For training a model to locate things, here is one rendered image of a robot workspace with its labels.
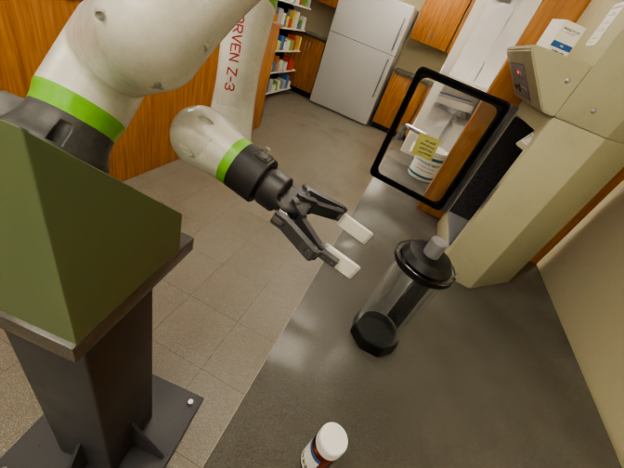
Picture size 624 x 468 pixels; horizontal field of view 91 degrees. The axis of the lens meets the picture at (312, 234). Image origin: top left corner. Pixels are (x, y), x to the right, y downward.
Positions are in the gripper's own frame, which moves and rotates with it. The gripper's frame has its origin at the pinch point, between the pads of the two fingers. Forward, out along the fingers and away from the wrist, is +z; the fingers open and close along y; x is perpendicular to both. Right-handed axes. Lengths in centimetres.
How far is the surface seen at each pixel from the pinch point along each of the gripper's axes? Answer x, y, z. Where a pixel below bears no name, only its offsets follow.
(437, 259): -8.7, -0.8, 11.4
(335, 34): 40, 524, -162
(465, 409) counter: 10.6, -6.0, 35.5
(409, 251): -7.3, -1.7, 6.7
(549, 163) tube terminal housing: -26, 34, 26
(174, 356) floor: 120, 18, -25
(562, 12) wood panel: -53, 71, 11
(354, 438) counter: 14.6, -21.5, 16.4
